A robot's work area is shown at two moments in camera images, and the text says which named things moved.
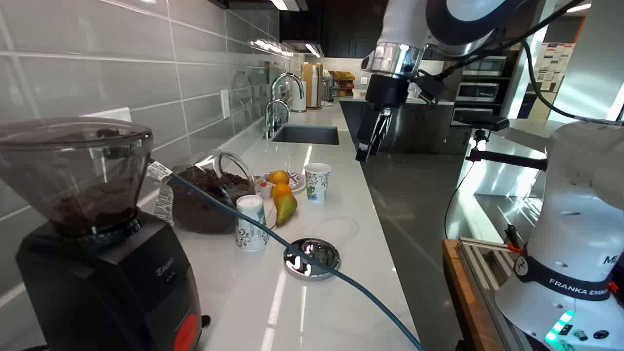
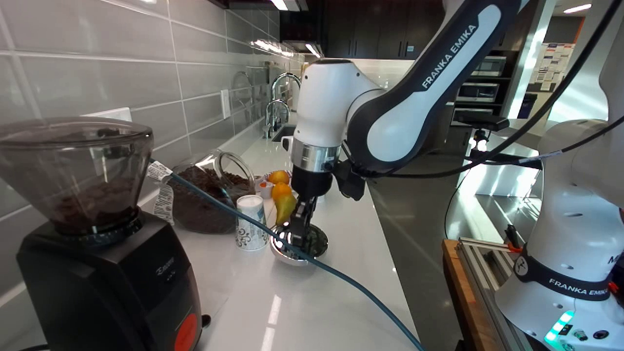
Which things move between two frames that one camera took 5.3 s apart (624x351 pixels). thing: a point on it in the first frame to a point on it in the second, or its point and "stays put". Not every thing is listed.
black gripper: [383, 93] to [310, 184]
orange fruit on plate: [279, 179] stays put
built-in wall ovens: [480, 93] stays put
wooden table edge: [470, 307] stays put
